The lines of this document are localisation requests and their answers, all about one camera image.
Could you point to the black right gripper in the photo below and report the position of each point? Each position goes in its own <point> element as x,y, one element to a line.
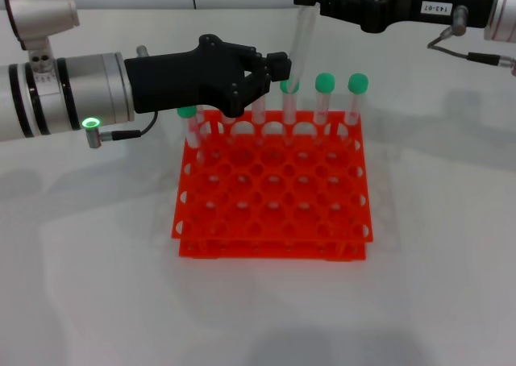
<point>403,3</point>

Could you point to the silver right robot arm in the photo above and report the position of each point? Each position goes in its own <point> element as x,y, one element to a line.
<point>504,9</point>

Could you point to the green capped clear test tube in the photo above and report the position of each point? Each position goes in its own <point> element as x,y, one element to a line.
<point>325,82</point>
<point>358,83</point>
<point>202,124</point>
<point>228,128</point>
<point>289,108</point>
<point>301,39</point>
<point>259,114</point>
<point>186,112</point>

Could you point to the orange test tube rack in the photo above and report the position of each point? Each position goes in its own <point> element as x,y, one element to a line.
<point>274,225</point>

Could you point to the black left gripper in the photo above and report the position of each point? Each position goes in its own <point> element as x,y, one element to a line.
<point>173,81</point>

